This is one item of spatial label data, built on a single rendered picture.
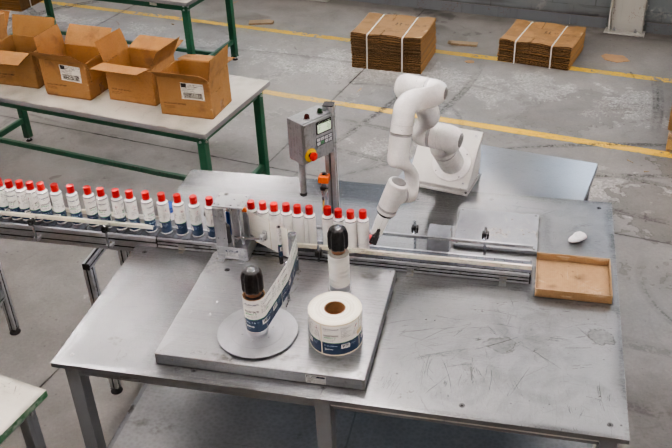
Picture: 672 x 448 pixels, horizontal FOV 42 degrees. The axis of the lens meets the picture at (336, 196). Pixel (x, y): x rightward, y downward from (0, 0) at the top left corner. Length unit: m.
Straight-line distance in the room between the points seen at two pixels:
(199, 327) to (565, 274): 1.52
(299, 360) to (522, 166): 1.81
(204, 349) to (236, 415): 0.73
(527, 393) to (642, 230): 2.64
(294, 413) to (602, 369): 1.39
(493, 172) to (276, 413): 1.60
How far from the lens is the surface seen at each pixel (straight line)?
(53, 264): 5.60
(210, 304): 3.56
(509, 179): 4.42
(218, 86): 5.26
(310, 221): 3.73
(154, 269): 3.90
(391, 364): 3.30
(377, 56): 7.69
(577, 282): 3.75
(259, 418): 4.00
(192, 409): 4.09
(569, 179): 4.47
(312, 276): 3.65
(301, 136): 3.55
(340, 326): 3.18
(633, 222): 5.76
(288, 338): 3.34
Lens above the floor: 3.05
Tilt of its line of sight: 31 degrees down
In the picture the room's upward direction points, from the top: 3 degrees counter-clockwise
